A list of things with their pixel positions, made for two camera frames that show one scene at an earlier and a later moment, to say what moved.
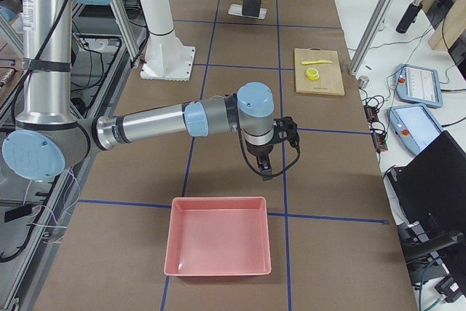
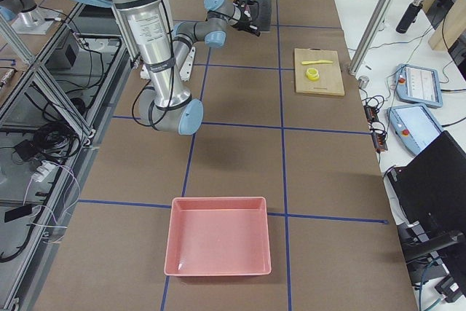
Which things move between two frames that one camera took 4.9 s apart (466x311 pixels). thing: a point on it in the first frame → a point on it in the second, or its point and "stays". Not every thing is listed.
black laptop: [431, 188] stays
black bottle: [409, 18] stays
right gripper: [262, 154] → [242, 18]
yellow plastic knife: [321, 61] stays
